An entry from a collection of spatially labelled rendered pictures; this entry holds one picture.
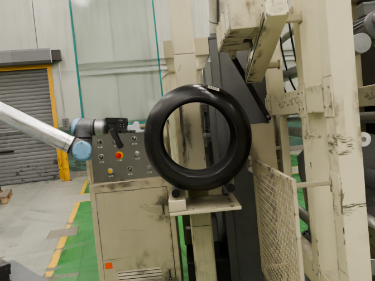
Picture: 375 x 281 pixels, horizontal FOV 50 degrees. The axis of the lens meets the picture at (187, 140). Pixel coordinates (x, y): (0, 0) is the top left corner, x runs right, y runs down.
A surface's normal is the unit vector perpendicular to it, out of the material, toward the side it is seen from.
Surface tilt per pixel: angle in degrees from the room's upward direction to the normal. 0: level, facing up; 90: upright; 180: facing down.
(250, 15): 90
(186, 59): 90
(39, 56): 90
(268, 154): 90
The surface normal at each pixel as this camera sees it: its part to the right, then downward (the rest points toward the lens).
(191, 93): -0.02, -0.13
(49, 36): 0.19, 0.04
